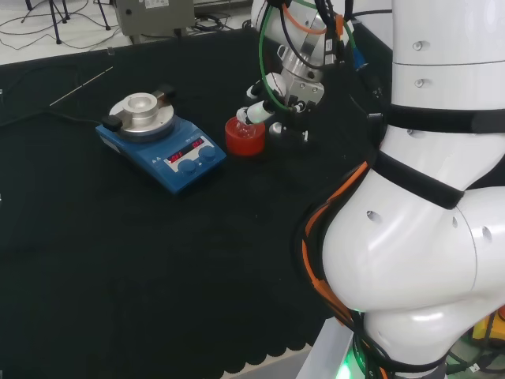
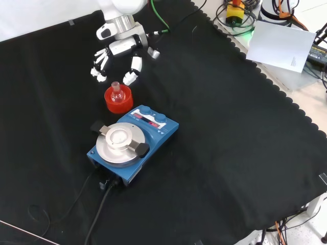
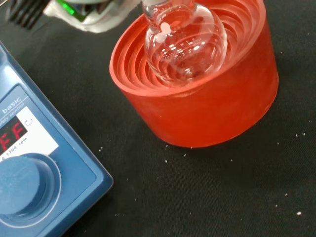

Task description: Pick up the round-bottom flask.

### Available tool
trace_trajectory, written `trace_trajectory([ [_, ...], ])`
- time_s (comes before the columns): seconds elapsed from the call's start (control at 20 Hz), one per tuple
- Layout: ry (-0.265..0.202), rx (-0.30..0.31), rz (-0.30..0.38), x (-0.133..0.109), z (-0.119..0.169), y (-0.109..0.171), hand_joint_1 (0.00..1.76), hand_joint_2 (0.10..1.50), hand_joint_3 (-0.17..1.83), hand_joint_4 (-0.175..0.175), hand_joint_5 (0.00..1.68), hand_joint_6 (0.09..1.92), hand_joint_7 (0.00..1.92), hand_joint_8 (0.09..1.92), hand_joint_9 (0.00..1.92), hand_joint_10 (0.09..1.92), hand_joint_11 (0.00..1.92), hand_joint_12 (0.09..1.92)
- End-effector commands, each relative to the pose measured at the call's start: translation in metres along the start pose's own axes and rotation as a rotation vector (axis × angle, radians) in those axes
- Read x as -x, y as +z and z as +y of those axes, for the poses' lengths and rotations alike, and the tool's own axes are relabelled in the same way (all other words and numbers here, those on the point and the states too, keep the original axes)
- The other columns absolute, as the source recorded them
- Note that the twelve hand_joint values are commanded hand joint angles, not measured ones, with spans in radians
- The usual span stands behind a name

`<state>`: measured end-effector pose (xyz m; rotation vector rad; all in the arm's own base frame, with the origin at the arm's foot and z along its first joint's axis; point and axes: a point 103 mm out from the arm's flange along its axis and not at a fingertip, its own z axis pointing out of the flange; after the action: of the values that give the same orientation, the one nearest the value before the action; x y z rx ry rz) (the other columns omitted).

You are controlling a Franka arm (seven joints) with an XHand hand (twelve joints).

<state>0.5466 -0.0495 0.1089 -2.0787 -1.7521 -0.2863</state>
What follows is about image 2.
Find black power adapter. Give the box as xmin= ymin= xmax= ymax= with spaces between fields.
xmin=306 ymin=42 xmax=327 ymax=67

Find thick black power cable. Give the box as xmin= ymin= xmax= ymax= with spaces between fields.
xmin=83 ymin=178 xmax=121 ymax=245

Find green cable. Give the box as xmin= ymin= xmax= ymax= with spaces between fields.
xmin=150 ymin=0 xmax=171 ymax=35

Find red flask support ring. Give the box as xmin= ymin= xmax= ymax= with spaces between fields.
xmin=104 ymin=85 xmax=134 ymax=114

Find heater with blue base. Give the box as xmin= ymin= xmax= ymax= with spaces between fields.
xmin=86 ymin=105 xmax=180 ymax=187

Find yellow stop button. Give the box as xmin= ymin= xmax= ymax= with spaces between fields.
xmin=225 ymin=0 xmax=247 ymax=27

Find clear round-bottom flask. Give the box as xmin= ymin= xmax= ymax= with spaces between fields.
xmin=110 ymin=81 xmax=125 ymax=104

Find thin glass rod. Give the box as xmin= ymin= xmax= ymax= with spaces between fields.
xmin=0 ymin=220 xmax=60 ymax=245

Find thin black cable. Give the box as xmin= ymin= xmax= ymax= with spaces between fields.
xmin=27 ymin=170 xmax=99 ymax=237

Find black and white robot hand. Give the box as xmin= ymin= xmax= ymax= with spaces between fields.
xmin=89 ymin=21 xmax=161 ymax=86

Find black bench cloth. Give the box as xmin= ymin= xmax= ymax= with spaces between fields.
xmin=0 ymin=0 xmax=327 ymax=245

